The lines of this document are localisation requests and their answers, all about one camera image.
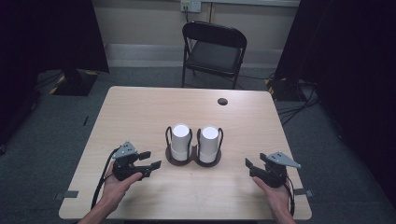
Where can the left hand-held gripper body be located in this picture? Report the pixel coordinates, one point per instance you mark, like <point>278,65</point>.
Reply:
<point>124,166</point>

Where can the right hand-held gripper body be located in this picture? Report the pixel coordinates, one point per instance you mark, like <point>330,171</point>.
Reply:
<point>275,174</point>

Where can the person's right hand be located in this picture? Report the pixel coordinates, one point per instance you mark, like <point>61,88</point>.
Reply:
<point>278,199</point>

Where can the person's left hand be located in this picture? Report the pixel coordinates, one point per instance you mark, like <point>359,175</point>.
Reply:
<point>116,191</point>

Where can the grey floor tape strip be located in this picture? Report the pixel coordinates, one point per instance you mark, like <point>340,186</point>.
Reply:
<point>303,192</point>
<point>66,194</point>

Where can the white paper cup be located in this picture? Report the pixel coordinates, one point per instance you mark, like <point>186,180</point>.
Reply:
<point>209,143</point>
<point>181,141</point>

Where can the black floor tape strip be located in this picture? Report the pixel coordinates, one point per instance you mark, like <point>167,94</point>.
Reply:
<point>85,120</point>

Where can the black stand base striped tape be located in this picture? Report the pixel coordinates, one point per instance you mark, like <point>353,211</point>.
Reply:
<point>281,90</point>
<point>74,82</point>

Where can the black folding chair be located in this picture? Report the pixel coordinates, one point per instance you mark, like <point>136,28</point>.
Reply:
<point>214,56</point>

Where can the black curtain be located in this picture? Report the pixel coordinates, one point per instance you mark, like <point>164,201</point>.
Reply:
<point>351,62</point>
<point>46,34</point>

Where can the white wall socket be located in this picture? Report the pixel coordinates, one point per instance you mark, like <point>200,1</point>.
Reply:
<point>190,5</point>

